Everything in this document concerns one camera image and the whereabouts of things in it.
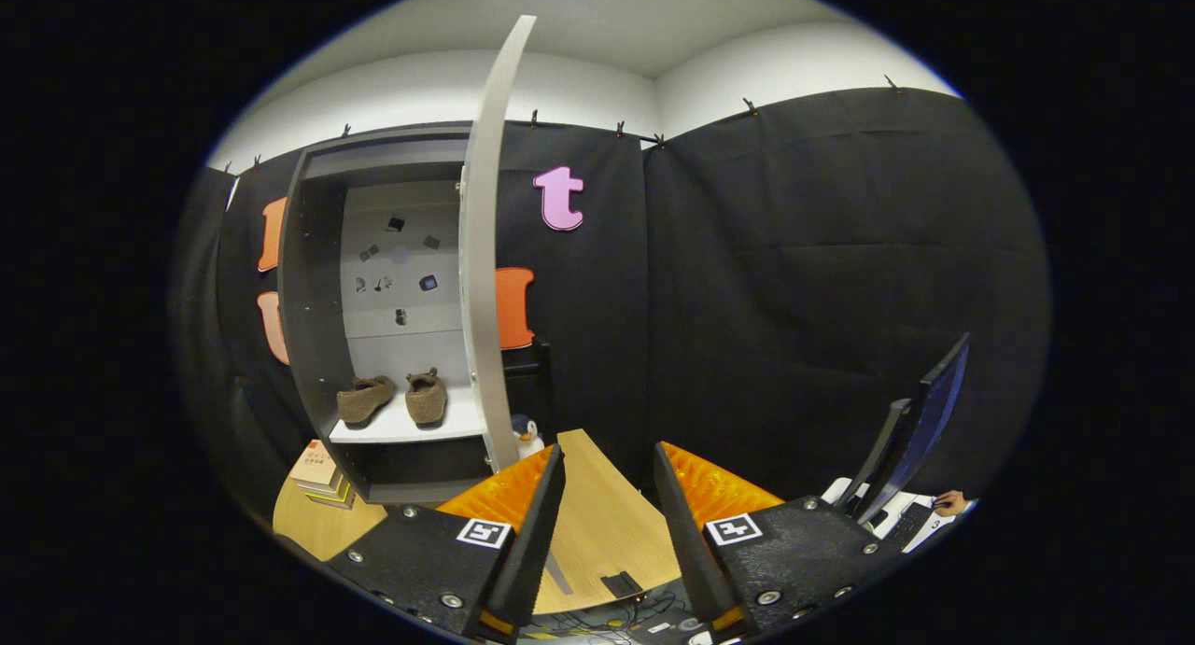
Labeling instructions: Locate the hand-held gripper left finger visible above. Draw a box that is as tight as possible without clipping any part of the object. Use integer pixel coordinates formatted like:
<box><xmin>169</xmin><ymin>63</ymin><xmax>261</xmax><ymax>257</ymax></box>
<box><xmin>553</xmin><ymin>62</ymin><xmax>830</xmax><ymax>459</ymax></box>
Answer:
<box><xmin>322</xmin><ymin>442</ymin><xmax>568</xmax><ymax>641</ymax></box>

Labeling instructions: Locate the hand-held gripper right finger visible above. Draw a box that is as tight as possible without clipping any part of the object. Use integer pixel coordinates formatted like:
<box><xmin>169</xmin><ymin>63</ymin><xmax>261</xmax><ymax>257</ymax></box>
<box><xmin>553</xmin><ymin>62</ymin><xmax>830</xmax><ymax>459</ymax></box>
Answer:
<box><xmin>653</xmin><ymin>442</ymin><xmax>921</xmax><ymax>641</ymax></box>

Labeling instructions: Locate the dark computer monitor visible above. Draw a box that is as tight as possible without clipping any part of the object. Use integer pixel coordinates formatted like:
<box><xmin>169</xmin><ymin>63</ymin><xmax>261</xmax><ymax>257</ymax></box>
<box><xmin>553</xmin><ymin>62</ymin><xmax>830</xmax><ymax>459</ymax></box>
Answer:
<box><xmin>834</xmin><ymin>332</ymin><xmax>972</xmax><ymax>525</ymax></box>

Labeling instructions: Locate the black backdrop cloth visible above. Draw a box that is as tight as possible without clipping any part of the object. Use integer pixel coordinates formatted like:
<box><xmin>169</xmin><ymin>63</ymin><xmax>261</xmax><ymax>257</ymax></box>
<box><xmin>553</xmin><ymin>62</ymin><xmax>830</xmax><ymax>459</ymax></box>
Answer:
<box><xmin>168</xmin><ymin>87</ymin><xmax>1054</xmax><ymax>534</ymax></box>

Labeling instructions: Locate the penguin plush toy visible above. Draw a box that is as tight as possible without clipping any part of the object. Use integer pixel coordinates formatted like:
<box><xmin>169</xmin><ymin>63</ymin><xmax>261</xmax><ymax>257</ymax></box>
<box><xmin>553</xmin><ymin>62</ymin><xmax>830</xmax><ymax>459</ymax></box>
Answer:
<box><xmin>510</xmin><ymin>414</ymin><xmax>547</xmax><ymax>461</ymax></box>

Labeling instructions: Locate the yellow edged book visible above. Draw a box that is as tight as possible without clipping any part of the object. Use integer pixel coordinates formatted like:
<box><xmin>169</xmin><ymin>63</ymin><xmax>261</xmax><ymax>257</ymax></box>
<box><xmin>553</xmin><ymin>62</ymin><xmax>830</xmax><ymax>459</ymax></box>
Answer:
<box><xmin>299</xmin><ymin>472</ymin><xmax>357</xmax><ymax>511</ymax></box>

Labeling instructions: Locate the black keyboard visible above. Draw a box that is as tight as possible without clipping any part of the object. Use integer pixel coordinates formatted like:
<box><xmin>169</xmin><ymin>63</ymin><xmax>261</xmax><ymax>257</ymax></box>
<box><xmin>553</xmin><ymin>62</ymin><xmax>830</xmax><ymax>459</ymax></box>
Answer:
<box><xmin>882</xmin><ymin>500</ymin><xmax>935</xmax><ymax>548</ymax></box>

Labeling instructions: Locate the brown fuzzy shoe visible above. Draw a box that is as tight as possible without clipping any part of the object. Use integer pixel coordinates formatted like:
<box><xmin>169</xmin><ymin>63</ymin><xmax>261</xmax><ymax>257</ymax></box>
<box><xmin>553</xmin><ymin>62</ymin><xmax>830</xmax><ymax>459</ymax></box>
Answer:
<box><xmin>405</xmin><ymin>368</ymin><xmax>449</xmax><ymax>428</ymax></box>
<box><xmin>336</xmin><ymin>375</ymin><xmax>398</xmax><ymax>428</ymax></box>

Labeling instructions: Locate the grey shoe cabinet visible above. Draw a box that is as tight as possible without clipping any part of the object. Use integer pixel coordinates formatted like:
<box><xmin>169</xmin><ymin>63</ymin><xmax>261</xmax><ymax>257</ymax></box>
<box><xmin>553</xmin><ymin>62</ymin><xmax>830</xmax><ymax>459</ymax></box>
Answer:
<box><xmin>278</xmin><ymin>122</ymin><xmax>496</xmax><ymax>506</ymax></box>

